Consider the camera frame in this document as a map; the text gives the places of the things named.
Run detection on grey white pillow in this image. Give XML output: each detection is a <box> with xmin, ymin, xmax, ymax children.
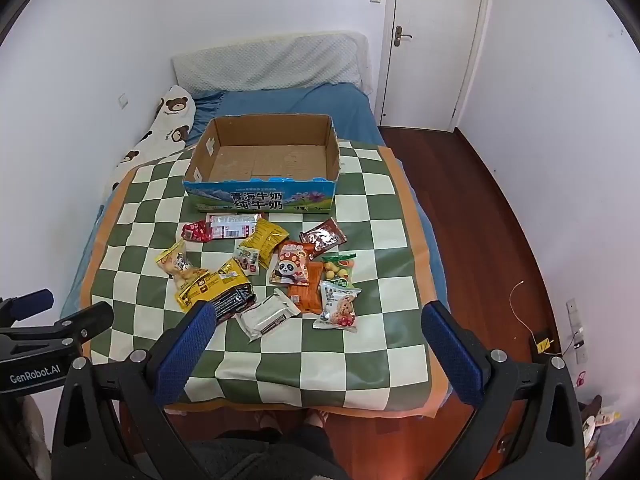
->
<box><xmin>172</xmin><ymin>30</ymin><xmax>373</xmax><ymax>97</ymax></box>

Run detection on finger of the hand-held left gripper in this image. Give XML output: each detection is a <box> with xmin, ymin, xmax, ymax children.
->
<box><xmin>0</xmin><ymin>301</ymin><xmax>115</xmax><ymax>350</ymax></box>
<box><xmin>0</xmin><ymin>288</ymin><xmax>55</xmax><ymax>328</ymax></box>

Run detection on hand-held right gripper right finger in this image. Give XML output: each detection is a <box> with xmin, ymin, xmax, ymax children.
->
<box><xmin>421</xmin><ymin>301</ymin><xmax>587</xmax><ymax>480</ymax></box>

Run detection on small clear pastry packet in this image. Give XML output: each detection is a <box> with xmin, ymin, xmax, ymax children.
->
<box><xmin>235</xmin><ymin>247</ymin><xmax>262</xmax><ymax>275</ymax></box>

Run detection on cardboard box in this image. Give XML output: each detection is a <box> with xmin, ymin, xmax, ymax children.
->
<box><xmin>182</xmin><ymin>114</ymin><xmax>342</xmax><ymax>213</ymax></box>

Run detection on thin white cable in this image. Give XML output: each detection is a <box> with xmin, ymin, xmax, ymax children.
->
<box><xmin>509</xmin><ymin>280</ymin><xmax>538</xmax><ymax>341</ymax></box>

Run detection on bed with blue sheet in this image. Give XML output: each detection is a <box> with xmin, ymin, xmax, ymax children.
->
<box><xmin>60</xmin><ymin>82</ymin><xmax>448</xmax><ymax>411</ymax></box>

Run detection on red white snack packet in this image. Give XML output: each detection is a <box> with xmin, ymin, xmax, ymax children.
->
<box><xmin>206</xmin><ymin>212</ymin><xmax>265</xmax><ymax>241</ymax></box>

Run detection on puffy yellow snack packet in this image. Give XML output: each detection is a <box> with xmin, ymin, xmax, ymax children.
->
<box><xmin>240</xmin><ymin>217</ymin><xmax>290</xmax><ymax>271</ymax></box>

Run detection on brown snack packet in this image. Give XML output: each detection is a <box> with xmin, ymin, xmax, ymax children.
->
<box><xmin>299</xmin><ymin>217</ymin><xmax>347</xmax><ymax>252</ymax></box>

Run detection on white bar snack packet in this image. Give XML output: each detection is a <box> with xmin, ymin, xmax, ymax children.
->
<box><xmin>235</xmin><ymin>288</ymin><xmax>302</xmax><ymax>343</ymax></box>

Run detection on yellow bun snack packet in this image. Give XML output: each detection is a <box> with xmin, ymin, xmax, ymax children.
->
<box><xmin>154</xmin><ymin>239</ymin><xmax>208</xmax><ymax>291</ymax></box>

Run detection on pile of plastic bags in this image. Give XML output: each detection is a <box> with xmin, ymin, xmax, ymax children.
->
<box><xmin>580</xmin><ymin>395</ymin><xmax>632</xmax><ymax>467</ymax></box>

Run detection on black bar snack packet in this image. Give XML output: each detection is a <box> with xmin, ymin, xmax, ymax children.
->
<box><xmin>207</xmin><ymin>282</ymin><xmax>257</xmax><ymax>323</ymax></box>

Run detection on small red snack packet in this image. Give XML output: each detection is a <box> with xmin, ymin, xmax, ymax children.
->
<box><xmin>181</xmin><ymin>221</ymin><xmax>211</xmax><ymax>243</ymax></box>

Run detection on white cookie snack packet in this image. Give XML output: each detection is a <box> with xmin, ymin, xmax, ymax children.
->
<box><xmin>313</xmin><ymin>280</ymin><xmax>362</xmax><ymax>333</ymax></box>

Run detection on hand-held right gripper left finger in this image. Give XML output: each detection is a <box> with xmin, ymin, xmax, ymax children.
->
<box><xmin>50</xmin><ymin>301</ymin><xmax>221</xmax><ymax>480</ymax></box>

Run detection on green snack packet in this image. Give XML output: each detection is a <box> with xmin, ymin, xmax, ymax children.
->
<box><xmin>321</xmin><ymin>252</ymin><xmax>360</xmax><ymax>286</ymax></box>

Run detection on green white checkered mat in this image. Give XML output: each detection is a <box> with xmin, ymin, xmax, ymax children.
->
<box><xmin>82</xmin><ymin>140</ymin><xmax>448</xmax><ymax>418</ymax></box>

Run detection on flat orange snack packet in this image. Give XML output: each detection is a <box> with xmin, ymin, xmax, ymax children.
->
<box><xmin>287</xmin><ymin>260</ymin><xmax>326</xmax><ymax>315</ymax></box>

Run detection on large yellow snack packet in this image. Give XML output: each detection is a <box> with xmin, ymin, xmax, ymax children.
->
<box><xmin>175</xmin><ymin>257</ymin><xmax>251</xmax><ymax>311</ymax></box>

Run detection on bear print pillow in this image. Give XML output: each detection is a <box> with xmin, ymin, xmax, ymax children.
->
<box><xmin>102</xmin><ymin>85</ymin><xmax>197</xmax><ymax>206</ymax></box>

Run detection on orange panda snack packet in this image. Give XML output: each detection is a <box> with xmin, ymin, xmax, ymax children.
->
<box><xmin>269</xmin><ymin>241</ymin><xmax>317</xmax><ymax>287</ymax></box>

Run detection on white wall outlet panel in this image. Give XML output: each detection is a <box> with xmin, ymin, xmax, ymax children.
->
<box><xmin>565</xmin><ymin>299</ymin><xmax>588</xmax><ymax>366</ymax></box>

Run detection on white door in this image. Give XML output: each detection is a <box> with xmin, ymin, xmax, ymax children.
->
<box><xmin>381</xmin><ymin>0</ymin><xmax>496</xmax><ymax>133</ymax></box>

